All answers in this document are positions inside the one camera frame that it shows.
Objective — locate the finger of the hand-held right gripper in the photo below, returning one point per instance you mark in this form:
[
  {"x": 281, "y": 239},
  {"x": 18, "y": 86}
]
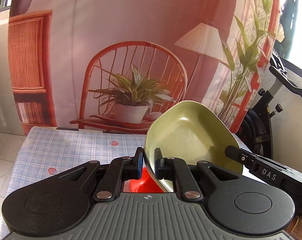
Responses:
[{"x": 241, "y": 157}]

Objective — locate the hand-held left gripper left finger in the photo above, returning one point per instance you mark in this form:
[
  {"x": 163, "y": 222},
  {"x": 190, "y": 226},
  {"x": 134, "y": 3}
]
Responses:
[{"x": 140, "y": 159}]

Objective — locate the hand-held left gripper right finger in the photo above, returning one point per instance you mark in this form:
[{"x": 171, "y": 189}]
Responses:
[{"x": 157, "y": 164}]

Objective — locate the green bowl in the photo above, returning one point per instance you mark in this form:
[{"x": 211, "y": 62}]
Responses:
[{"x": 191, "y": 130}]

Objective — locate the red bowl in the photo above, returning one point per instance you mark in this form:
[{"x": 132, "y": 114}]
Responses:
[{"x": 146, "y": 183}]

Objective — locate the black exercise bike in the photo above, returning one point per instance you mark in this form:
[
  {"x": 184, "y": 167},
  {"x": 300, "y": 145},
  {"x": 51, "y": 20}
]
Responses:
[{"x": 257, "y": 130}]

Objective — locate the blue checkered tablecloth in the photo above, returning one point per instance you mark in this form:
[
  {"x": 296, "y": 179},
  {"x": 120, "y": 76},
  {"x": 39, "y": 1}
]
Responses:
[{"x": 65, "y": 150}]

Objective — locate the printed backdrop cloth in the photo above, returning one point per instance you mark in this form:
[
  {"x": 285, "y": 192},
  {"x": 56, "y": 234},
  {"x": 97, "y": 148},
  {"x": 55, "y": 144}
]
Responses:
[{"x": 115, "y": 17}]

